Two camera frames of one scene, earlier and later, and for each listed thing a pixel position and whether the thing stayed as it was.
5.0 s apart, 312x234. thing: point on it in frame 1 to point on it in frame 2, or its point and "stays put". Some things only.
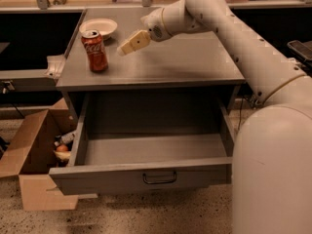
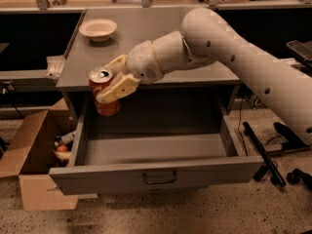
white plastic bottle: [65, 138] stays put
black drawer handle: [160, 182] stays put
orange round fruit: [62, 148] stays put
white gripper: [154, 25] to [142, 63]
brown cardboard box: [30, 156] stays put
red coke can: [95, 50] to [97, 78]
